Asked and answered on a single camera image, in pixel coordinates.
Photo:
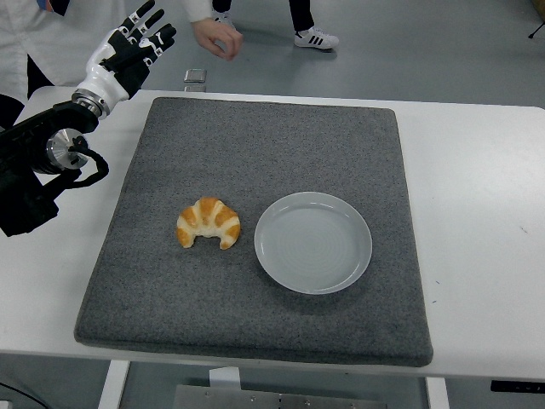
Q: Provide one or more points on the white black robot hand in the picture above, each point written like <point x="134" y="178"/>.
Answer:
<point x="104" y="81"/>

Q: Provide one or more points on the person's hand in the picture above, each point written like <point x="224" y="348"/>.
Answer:
<point x="219" y="39"/>

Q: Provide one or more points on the golden croissant bread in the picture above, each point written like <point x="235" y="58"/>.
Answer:
<point x="208" y="215"/>

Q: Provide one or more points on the person's forearm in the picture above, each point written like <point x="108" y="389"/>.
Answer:
<point x="201" y="9"/>

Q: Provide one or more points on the metal floor socket plate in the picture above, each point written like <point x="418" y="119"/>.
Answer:
<point x="195" y="75"/>
<point x="195" y="88"/>

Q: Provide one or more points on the grey round plate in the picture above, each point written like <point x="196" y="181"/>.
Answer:
<point x="313" y="245"/>

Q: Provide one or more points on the grey metal plate with screws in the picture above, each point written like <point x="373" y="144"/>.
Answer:
<point x="277" y="400"/>

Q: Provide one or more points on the white striped sneaker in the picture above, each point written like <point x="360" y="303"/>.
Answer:
<point x="223" y="20"/>
<point x="317" y="39"/>

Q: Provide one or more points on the person's leg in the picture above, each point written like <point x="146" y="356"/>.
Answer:
<point x="221" y="5"/>
<point x="301" y="15"/>

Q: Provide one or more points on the grey square foam mat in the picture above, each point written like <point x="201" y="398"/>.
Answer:
<point x="255" y="149"/>

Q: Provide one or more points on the white table leg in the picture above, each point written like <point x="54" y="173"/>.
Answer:
<point x="437" y="394"/>
<point x="113" y="385"/>

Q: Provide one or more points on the black tripod leg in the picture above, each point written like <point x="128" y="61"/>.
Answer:
<point x="537" y="29"/>

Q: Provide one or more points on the black table control panel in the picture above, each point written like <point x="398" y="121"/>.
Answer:
<point x="517" y="386"/>

